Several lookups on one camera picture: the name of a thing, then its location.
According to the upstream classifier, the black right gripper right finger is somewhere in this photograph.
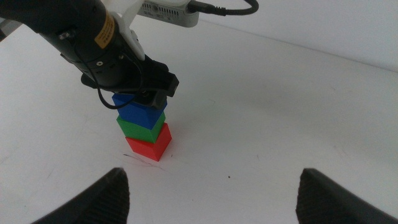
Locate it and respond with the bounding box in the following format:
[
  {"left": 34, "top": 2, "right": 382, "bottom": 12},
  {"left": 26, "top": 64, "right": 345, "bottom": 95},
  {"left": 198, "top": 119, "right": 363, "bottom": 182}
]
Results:
[{"left": 295, "top": 167, "right": 398, "bottom": 224}]

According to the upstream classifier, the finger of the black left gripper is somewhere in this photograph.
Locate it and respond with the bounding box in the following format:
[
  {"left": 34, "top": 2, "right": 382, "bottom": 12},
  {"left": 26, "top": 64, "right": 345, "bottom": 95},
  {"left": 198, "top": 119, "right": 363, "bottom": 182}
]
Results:
[{"left": 136, "top": 90, "right": 169, "bottom": 110}]

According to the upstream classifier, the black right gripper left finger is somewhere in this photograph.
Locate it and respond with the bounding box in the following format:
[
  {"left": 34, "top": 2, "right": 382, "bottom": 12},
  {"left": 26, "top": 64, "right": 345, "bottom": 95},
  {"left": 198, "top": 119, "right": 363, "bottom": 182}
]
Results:
[{"left": 30, "top": 167, "right": 131, "bottom": 224}]

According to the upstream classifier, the blue cube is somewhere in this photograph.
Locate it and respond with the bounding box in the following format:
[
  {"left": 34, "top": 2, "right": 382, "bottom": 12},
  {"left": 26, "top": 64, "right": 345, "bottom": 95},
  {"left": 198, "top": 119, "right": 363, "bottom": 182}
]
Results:
[{"left": 111, "top": 92, "right": 168, "bottom": 131}]

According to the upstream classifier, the green cube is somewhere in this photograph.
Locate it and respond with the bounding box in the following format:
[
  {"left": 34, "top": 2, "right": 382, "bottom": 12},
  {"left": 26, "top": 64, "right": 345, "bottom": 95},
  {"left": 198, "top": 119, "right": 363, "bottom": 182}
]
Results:
[{"left": 116, "top": 111, "right": 167, "bottom": 144}]

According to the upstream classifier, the red cube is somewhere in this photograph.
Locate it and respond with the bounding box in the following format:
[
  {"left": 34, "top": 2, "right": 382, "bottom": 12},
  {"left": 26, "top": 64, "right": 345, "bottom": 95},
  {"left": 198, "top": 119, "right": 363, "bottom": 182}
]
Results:
[{"left": 125, "top": 122, "right": 173, "bottom": 162}]

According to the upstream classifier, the thin black wire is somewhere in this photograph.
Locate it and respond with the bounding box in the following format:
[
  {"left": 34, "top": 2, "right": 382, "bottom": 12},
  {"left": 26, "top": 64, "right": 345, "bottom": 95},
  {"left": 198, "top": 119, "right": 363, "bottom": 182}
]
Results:
[{"left": 72, "top": 30, "right": 144, "bottom": 111}]

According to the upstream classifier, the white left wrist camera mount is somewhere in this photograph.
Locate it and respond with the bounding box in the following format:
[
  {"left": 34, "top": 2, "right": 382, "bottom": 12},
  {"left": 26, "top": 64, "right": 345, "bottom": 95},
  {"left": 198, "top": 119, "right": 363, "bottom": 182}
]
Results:
[{"left": 101, "top": 0, "right": 146, "bottom": 62}]

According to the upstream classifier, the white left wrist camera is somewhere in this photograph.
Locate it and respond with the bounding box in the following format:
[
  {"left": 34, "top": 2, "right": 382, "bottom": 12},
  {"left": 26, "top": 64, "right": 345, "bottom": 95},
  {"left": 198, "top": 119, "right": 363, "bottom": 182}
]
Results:
[{"left": 136, "top": 0, "right": 200, "bottom": 29}]

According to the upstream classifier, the thick black camera cable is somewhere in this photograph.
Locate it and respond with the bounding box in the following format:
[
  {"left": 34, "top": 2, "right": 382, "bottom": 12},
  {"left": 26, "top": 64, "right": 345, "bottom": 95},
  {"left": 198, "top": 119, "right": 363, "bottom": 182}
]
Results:
[{"left": 187, "top": 0, "right": 260, "bottom": 17}]

